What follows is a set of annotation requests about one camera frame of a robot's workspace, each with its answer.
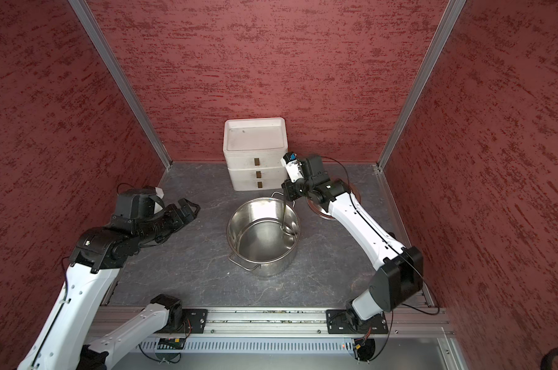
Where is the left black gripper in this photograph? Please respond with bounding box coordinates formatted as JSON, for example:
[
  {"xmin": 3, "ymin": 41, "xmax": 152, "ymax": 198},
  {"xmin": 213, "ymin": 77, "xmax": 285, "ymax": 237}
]
[{"xmin": 134, "ymin": 198, "xmax": 201, "ymax": 245}]

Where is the stainless steel pot lid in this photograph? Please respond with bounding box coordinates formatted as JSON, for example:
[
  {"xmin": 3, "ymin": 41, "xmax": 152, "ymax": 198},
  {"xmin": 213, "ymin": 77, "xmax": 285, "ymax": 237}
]
[{"xmin": 307, "ymin": 184, "xmax": 362, "ymax": 221}]

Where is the metal ladle spoon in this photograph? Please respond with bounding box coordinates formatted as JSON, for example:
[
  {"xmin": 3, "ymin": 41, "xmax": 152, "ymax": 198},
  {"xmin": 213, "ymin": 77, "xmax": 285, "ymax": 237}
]
[{"xmin": 280, "ymin": 198, "xmax": 295, "ymax": 236}]

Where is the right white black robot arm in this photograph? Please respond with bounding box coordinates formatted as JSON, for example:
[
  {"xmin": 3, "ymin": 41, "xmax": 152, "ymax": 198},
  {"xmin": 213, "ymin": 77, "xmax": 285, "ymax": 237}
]
[{"xmin": 280, "ymin": 152, "xmax": 424, "ymax": 327}]

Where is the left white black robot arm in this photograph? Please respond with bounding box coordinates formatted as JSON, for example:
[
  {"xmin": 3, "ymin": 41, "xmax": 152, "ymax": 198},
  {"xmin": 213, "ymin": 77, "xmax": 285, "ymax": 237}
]
[{"xmin": 18, "ymin": 187, "xmax": 200, "ymax": 369}]

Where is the white three-drawer storage box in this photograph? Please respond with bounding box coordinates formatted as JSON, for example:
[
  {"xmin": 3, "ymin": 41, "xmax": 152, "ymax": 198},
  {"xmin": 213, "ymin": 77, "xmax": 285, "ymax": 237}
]
[{"xmin": 223, "ymin": 117, "xmax": 288, "ymax": 191}]

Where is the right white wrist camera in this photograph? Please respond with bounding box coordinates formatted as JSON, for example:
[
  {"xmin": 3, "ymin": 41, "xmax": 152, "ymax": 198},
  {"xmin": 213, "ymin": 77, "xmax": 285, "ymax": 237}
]
[{"xmin": 280, "ymin": 152, "xmax": 304, "ymax": 183}]

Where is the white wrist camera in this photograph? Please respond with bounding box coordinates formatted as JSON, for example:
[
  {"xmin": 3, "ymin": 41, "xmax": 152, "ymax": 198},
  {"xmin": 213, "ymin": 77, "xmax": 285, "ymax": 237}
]
[
  {"xmin": 280, "ymin": 152, "xmax": 304, "ymax": 183},
  {"xmin": 143, "ymin": 186, "xmax": 165, "ymax": 214}
]

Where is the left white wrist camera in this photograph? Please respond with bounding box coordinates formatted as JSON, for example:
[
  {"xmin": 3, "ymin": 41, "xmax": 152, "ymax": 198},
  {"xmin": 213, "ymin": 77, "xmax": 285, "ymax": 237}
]
[{"xmin": 143, "ymin": 186, "xmax": 165, "ymax": 214}]

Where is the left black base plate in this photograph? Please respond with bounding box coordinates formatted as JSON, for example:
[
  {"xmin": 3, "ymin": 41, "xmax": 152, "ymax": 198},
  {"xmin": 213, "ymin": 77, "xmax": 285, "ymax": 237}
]
[{"xmin": 183, "ymin": 308, "xmax": 208, "ymax": 335}]

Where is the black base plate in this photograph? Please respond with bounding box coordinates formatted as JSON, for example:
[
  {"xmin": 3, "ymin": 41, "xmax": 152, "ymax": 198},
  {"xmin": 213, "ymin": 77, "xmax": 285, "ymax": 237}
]
[
  {"xmin": 325, "ymin": 309, "xmax": 389, "ymax": 335},
  {"xmin": 183, "ymin": 308, "xmax": 208, "ymax": 335}
]

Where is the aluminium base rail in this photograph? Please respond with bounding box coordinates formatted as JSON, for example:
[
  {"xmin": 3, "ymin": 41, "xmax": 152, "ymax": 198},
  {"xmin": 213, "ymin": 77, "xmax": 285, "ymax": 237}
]
[{"xmin": 86, "ymin": 306, "xmax": 456, "ymax": 340}]

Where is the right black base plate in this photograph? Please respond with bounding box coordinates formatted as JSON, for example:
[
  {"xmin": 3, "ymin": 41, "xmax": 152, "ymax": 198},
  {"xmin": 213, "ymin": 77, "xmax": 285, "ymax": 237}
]
[{"xmin": 325, "ymin": 309, "xmax": 389, "ymax": 335}]

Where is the white perforated cable duct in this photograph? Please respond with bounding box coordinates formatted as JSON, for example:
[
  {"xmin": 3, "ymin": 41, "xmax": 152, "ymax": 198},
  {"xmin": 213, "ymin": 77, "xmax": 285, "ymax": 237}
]
[{"xmin": 133, "ymin": 337, "xmax": 356, "ymax": 355}]

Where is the left aluminium corner post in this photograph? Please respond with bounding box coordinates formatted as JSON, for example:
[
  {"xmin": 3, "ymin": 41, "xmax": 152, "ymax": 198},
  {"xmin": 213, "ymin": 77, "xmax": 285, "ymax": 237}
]
[{"xmin": 68, "ymin": 0, "xmax": 173, "ymax": 170}]

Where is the aluminium corner post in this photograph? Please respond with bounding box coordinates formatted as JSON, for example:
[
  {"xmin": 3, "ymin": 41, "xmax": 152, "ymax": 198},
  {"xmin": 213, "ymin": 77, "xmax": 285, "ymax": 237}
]
[
  {"xmin": 68, "ymin": 0, "xmax": 173, "ymax": 170},
  {"xmin": 377, "ymin": 0, "xmax": 466, "ymax": 173}
]

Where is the right aluminium corner post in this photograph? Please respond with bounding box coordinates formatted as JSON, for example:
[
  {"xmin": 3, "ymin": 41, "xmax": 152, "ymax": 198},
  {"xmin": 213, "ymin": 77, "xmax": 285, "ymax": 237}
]
[{"xmin": 377, "ymin": 0, "xmax": 466, "ymax": 173}]

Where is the black hose at corner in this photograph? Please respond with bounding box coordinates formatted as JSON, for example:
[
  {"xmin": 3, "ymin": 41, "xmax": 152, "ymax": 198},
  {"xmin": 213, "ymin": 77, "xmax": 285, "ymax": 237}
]
[{"xmin": 539, "ymin": 346, "xmax": 558, "ymax": 370}]

